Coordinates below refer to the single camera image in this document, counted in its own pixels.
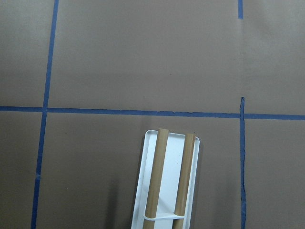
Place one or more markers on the white towel rack tray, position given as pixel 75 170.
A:
pixel 169 182

